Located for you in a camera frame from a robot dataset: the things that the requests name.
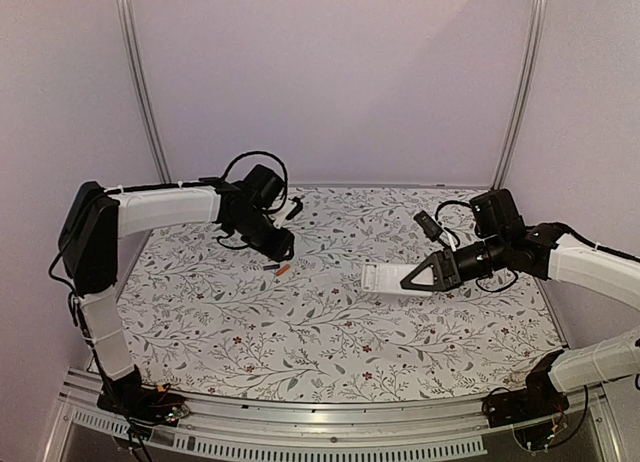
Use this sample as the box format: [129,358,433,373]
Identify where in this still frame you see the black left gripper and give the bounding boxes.
[229,210,295,262]

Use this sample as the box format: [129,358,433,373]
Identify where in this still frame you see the white remote control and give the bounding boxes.
[360,263,432,297]

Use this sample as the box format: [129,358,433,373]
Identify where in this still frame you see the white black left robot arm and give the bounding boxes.
[51,164,303,416]

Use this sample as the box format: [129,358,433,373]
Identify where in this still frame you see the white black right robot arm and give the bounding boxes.
[400,189,639,418]

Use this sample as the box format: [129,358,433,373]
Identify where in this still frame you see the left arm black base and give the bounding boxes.
[97,367,190,426]

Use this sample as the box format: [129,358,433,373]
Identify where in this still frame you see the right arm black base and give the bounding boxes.
[481,350,569,452]

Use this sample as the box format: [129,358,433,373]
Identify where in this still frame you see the orange battery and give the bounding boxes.
[276,265,291,276]

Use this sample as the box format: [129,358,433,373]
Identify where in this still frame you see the floral patterned table mat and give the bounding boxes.
[117,187,563,403]

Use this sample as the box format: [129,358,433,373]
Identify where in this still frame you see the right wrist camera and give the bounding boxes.
[413,211,460,251]

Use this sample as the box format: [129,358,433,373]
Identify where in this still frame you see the aluminium front rail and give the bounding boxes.
[44,369,626,461]

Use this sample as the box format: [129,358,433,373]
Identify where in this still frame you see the left aluminium frame post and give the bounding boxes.
[115,0,172,183]

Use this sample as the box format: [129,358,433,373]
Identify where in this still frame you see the aluminium frame post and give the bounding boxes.
[492,0,548,189]
[115,0,172,183]

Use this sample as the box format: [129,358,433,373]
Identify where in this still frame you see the right aluminium frame post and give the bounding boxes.
[492,0,548,189]

